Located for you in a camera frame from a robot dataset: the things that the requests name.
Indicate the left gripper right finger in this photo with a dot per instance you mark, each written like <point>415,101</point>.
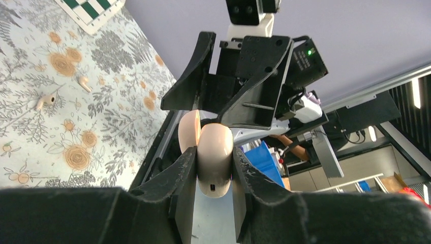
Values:
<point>265,212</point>

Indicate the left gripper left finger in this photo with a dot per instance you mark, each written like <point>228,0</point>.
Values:
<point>158,211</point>

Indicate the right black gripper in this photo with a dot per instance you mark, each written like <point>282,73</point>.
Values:
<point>235,70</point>

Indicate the beige earbud charging case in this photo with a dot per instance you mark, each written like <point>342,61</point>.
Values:
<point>214,144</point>

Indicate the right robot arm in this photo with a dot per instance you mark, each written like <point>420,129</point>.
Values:
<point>258,80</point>

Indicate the blue plastic bin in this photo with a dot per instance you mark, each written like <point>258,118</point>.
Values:
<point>262,159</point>

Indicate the floral patterned table mat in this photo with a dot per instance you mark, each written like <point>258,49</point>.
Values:
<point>96,139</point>

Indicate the beige earbud far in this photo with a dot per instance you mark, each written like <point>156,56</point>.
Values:
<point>83,81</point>

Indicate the beige earbud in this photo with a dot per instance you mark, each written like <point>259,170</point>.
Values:
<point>83,81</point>
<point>45,100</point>

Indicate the green white checkerboard sheet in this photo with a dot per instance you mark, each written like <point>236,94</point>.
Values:
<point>91,15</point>

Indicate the beige earbud near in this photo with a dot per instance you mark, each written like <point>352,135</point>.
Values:
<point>45,100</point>

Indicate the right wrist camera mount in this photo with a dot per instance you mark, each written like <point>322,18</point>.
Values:
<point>251,18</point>

